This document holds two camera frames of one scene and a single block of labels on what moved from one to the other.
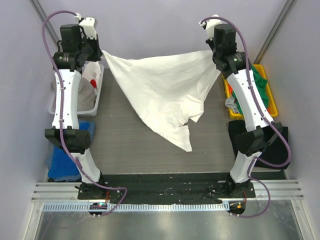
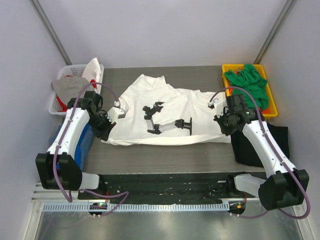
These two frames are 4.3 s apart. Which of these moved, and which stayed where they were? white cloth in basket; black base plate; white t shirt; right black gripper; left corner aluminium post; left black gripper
Moved: left black gripper; right black gripper; white t shirt
Stayed: left corner aluminium post; black base plate; white cloth in basket
